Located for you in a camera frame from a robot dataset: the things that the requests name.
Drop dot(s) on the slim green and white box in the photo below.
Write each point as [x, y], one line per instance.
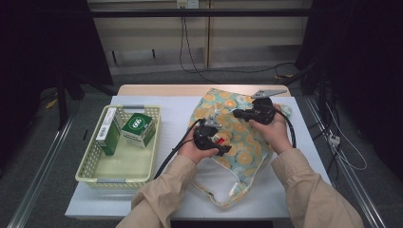
[106, 126]

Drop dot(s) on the black horizontal bar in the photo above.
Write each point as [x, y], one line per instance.
[142, 13]

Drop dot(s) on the orange-slice print cloth bag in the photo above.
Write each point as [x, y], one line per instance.
[244, 141]

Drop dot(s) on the pale yellow plastic basket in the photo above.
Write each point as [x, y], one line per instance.
[126, 161]

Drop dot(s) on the dark curtain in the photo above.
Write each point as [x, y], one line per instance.
[364, 47]
[38, 38]

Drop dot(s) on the person's left hand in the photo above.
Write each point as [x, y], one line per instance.
[190, 152]

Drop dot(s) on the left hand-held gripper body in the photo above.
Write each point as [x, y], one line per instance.
[202, 139]

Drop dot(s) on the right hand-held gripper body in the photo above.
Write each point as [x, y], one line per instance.
[263, 110]

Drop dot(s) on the black metal stand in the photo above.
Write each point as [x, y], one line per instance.
[61, 98]

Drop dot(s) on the white wall outlet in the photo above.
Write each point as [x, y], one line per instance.
[187, 3]

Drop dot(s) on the white table mat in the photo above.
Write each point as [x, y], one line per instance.
[177, 110]

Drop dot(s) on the metal floor rail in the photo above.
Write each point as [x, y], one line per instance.
[41, 164]
[350, 179]

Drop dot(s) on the white power strip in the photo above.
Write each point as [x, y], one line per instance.
[334, 139]

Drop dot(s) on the cube-shaped green and white box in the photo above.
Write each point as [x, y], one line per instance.
[138, 124]

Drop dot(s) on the beige cabinet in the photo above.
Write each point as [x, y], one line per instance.
[253, 31]

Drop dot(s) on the person's right hand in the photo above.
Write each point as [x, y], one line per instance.
[275, 134]

